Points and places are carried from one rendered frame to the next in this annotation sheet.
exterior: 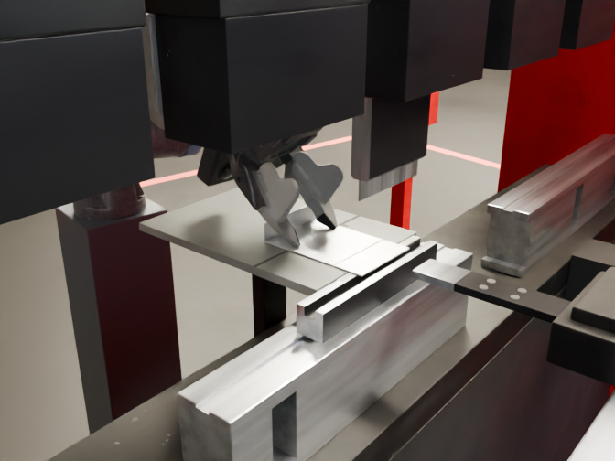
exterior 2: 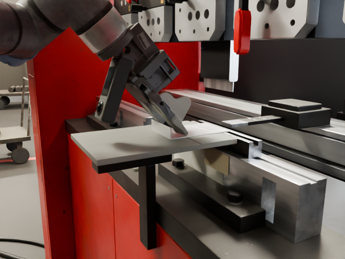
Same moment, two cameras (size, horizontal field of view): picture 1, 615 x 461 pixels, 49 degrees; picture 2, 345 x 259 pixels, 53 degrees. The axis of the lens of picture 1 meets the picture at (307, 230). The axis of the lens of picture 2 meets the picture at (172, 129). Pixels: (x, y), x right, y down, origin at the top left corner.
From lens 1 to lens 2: 0.75 m
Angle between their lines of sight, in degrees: 64
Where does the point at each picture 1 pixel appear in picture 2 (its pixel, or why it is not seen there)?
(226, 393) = (299, 177)
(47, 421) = not seen: outside the picture
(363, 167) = (235, 74)
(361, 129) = (234, 56)
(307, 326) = (254, 152)
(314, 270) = (215, 136)
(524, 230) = not seen: hidden behind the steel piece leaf
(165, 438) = (250, 245)
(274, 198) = (175, 110)
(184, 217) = (106, 149)
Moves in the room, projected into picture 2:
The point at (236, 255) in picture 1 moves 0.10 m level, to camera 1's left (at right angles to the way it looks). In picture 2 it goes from (183, 145) to (158, 163)
